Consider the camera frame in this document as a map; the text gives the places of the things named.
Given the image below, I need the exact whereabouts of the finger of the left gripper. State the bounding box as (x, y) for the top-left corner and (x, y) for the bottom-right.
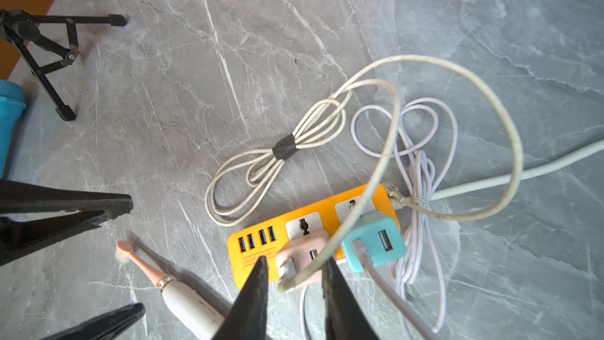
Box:
(44, 303), (146, 340)
(1, 179), (134, 265)

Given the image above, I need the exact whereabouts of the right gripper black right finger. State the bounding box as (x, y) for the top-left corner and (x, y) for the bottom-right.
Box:
(322, 258), (378, 339)

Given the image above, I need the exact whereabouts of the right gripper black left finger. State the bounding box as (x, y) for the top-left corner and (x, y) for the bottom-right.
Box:
(213, 257), (268, 339)

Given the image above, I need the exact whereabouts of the white electric toothbrush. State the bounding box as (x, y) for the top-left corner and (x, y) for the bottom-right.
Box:
(116, 241), (224, 339)

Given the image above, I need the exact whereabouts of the orange power strip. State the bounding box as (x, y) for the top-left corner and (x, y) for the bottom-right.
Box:
(227, 185), (400, 289)

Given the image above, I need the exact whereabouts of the teal charger adapter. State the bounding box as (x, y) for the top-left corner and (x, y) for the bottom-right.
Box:
(341, 211), (407, 273)

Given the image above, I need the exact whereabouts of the beige USB cable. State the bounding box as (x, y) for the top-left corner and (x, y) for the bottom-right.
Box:
(204, 54), (525, 293)

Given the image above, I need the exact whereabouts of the white USB cable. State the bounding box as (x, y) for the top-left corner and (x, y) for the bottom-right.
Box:
(350, 98), (459, 340)

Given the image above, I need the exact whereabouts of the blue handheld microphone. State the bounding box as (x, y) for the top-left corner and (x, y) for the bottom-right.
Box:
(0, 80), (26, 176)

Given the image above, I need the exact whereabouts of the black microphone on tripod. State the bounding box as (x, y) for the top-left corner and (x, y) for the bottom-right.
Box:
(0, 8), (129, 122)

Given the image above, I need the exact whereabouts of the white power strip cord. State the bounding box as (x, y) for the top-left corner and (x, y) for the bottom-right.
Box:
(430, 139), (604, 201)

